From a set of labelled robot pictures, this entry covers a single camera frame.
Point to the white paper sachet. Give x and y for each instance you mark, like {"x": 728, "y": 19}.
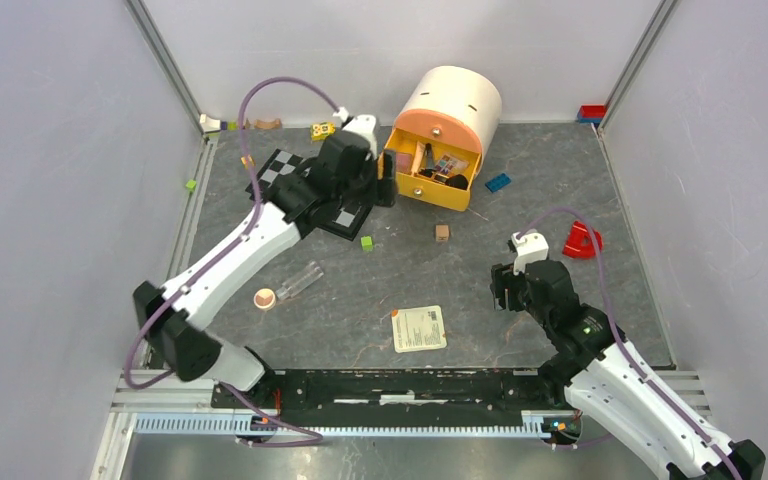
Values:
{"x": 418, "y": 329}

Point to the black white checkerboard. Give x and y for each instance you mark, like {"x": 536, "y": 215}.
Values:
{"x": 346, "y": 224}

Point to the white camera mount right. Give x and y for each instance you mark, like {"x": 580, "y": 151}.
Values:
{"x": 529, "y": 247}

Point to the small green cube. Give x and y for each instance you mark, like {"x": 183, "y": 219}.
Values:
{"x": 367, "y": 243}

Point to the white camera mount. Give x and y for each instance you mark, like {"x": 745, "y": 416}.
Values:
{"x": 364, "y": 125}
{"x": 529, "y": 247}

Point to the small round blush pot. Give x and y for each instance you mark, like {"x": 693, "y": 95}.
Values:
{"x": 264, "y": 299}

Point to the black mascara tube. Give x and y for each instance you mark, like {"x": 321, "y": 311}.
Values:
{"x": 428, "y": 158}

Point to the red blue brick stack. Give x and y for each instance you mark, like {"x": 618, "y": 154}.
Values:
{"x": 592, "y": 114}

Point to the wooden handled makeup tool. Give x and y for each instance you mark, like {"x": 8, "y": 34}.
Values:
{"x": 418, "y": 159}

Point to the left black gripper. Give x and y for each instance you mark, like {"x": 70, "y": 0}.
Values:
{"x": 384, "y": 188}

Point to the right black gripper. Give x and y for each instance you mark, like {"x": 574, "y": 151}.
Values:
{"x": 502, "y": 276}

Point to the clear plastic bottle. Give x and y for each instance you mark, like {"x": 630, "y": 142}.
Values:
{"x": 298, "y": 282}

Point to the red plastic toy piece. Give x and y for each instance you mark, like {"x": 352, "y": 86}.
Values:
{"x": 579, "y": 243}

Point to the orange top drawer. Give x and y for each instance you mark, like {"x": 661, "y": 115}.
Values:
{"x": 441, "y": 127}

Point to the small wooden cube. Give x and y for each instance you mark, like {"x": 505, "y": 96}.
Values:
{"x": 442, "y": 233}

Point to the white corner bracket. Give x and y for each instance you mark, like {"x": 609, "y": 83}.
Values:
{"x": 209, "y": 124}

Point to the blue lego brick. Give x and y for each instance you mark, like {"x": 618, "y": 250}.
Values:
{"x": 497, "y": 182}

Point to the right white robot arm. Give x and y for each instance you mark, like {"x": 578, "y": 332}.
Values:
{"x": 598, "y": 371}

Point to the cream round drawer cabinet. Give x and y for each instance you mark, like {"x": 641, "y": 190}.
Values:
{"x": 462, "y": 93}

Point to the colourful eyeshadow palette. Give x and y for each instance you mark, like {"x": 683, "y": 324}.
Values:
{"x": 448, "y": 165}

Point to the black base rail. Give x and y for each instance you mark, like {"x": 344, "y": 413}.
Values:
{"x": 409, "y": 398}

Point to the yellow owl toy block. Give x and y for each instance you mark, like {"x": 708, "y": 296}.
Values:
{"x": 322, "y": 130}

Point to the black round cap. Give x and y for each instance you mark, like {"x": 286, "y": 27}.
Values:
{"x": 458, "y": 182}

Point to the pink blush palette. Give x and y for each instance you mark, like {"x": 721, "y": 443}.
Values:
{"x": 404, "y": 162}

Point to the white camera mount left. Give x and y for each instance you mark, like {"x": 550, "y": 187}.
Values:
{"x": 364, "y": 125}

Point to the wooden arch block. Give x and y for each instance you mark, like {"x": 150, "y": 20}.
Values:
{"x": 267, "y": 124}

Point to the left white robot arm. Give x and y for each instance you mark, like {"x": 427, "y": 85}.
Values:
{"x": 174, "y": 318}

